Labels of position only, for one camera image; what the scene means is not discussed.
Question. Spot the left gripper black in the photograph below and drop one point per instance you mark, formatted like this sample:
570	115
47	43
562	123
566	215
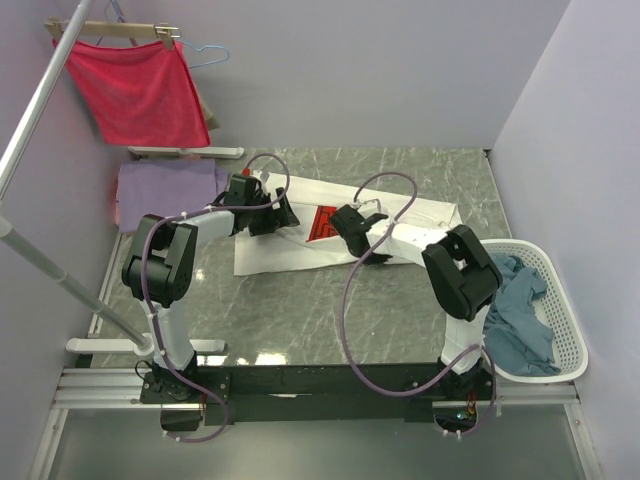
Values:
282	217

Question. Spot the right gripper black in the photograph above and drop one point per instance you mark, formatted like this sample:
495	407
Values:
379	258

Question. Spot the white t-shirt red print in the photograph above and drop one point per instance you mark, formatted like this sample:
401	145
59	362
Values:
313	243

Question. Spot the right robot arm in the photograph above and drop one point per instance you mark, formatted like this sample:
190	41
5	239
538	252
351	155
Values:
462	274

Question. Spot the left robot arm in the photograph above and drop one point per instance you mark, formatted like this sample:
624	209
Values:
159	265

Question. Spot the white rack foot rear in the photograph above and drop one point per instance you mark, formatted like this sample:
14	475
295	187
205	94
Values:
231	153

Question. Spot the white rack foot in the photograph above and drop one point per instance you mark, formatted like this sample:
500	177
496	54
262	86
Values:
231	153
91	346

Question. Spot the folded purple t-shirt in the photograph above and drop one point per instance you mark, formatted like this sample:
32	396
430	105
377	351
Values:
165	187

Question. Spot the blue-grey t-shirt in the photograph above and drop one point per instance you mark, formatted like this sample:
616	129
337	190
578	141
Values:
516	339

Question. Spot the black base beam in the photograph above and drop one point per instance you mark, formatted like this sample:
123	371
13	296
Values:
275	393

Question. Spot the red towel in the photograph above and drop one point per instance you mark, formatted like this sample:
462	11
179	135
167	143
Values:
140	96

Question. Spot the white laundry basket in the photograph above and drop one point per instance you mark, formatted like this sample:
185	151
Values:
553	310

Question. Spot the white rack foot front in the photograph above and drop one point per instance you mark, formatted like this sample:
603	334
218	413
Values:
91	346

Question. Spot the wooden clip hanger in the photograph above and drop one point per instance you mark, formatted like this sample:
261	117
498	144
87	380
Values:
133	31

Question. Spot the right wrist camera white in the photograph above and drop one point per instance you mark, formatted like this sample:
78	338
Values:
368	207

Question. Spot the aluminium rail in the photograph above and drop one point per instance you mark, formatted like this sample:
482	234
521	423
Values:
112	389

